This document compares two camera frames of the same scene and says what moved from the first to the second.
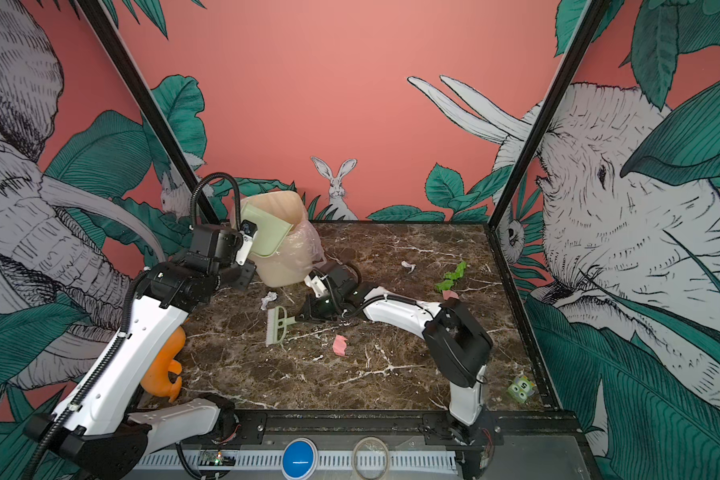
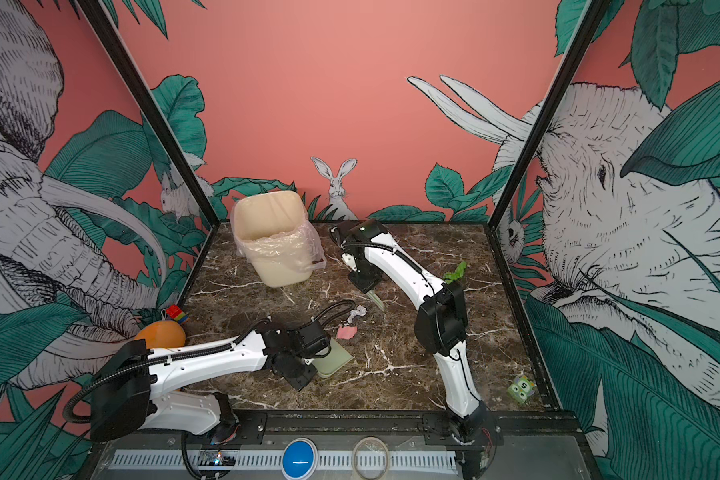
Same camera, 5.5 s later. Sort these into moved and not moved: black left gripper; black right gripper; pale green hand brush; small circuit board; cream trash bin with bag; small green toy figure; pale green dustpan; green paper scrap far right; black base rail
Moved: pale green dustpan; black right gripper; black left gripper; pale green hand brush
Not moved: green paper scrap far right; small green toy figure; cream trash bin with bag; black base rail; small circuit board
